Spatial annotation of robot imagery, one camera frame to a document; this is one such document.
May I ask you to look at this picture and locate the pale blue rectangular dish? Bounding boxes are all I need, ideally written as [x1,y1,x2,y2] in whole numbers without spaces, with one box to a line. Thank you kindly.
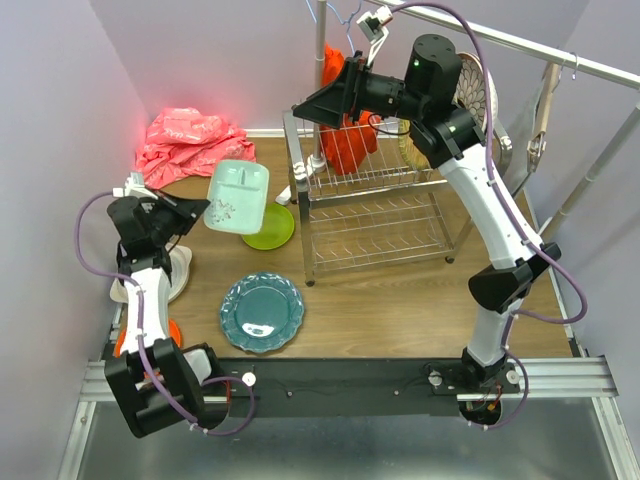
[203,159,270,235]

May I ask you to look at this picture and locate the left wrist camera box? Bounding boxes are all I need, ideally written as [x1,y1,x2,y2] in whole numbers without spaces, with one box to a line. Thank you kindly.
[112,172,158,200]

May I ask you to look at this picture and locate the wooden clip hanger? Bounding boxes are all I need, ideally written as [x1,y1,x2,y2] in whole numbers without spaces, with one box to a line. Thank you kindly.
[527,61,566,174]

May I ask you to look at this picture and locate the grey hanging towel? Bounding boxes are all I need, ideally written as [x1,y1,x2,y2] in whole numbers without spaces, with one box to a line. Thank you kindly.
[503,80,542,197]

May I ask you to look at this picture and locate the woven bamboo tray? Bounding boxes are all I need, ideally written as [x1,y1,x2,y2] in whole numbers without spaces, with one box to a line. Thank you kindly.
[397,119,430,170]

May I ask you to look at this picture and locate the teal scalloped plate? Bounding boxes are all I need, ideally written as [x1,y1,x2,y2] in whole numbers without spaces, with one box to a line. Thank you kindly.
[219,272,305,354]

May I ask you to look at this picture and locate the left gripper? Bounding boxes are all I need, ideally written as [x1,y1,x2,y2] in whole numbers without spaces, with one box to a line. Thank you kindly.
[145,188,210,244]

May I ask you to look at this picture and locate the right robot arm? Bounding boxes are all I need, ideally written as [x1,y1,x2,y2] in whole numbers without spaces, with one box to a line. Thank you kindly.
[293,34,561,392]

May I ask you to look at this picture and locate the white ringed grey plate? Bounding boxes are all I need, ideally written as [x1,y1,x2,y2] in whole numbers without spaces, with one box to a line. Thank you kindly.
[109,246,193,303]

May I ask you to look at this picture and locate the pink plastic bag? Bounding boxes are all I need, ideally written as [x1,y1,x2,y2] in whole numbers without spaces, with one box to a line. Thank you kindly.
[134,108,256,189]

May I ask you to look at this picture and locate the small floral brown-rim plate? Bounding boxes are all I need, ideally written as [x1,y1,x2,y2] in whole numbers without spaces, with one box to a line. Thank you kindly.
[454,52,487,131]

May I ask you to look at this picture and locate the steel two-tier dish rack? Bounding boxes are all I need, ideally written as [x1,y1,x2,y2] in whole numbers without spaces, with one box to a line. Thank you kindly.
[282,111,473,286]

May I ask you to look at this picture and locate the blue wire hanger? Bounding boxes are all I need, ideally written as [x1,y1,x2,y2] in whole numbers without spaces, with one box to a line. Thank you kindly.
[301,0,369,96]

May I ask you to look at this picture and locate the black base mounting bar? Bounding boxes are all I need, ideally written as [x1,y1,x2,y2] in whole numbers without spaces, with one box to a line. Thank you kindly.
[219,357,521,420]

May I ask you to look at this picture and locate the large floral brown-rim plate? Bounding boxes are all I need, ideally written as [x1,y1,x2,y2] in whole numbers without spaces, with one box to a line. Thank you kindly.
[483,73,499,133]

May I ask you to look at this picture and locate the white clothes rack frame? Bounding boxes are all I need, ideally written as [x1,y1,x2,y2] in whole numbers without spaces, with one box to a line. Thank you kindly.
[274,0,640,241]

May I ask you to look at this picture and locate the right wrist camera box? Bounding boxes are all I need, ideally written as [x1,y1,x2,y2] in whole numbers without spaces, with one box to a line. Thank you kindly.
[356,6,393,67]

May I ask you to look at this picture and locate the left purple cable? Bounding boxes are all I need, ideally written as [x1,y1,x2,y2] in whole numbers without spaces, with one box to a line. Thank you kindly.
[73,190,256,437]

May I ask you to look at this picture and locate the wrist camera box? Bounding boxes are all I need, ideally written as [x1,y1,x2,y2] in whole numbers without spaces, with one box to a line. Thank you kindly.
[112,172,158,200]
[356,6,393,67]

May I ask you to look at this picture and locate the orange cloth on hanger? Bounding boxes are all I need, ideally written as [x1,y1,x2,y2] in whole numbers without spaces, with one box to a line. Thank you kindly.
[320,43,380,176]

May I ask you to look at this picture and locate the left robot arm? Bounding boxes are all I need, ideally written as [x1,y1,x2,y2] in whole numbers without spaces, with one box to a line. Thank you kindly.
[105,192,226,438]

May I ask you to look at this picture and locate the lime green plate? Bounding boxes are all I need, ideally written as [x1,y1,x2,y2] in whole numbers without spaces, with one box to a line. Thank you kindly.
[241,203,295,251]

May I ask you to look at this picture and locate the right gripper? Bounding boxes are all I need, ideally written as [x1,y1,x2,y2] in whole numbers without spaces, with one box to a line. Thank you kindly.
[291,52,425,130]

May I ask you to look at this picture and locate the orange plate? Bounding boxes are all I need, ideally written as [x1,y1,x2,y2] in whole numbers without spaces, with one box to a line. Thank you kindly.
[113,319,183,357]

